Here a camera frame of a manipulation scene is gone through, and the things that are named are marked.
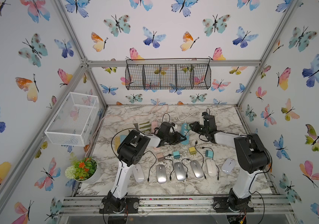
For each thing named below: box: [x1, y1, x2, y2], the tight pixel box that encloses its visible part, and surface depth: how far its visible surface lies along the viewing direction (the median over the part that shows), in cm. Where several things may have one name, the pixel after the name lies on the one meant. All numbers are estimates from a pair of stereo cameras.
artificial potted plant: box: [64, 152, 101, 184], surface depth 73 cm
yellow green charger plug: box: [188, 146, 197, 155], surface depth 95 cm
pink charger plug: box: [156, 152, 165, 162], surface depth 92 cm
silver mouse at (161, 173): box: [156, 164, 167, 184], surface depth 86 cm
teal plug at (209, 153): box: [205, 149, 214, 159], surface depth 93 cm
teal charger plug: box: [173, 150, 181, 160], surface depth 93 cm
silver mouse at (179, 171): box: [173, 161, 186, 182], surface depth 86 cm
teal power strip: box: [180, 122, 190, 146], surface depth 101 cm
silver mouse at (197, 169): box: [190, 159, 204, 179], surface depth 88 cm
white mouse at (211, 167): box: [206, 158, 218, 177], surface depth 86 cm
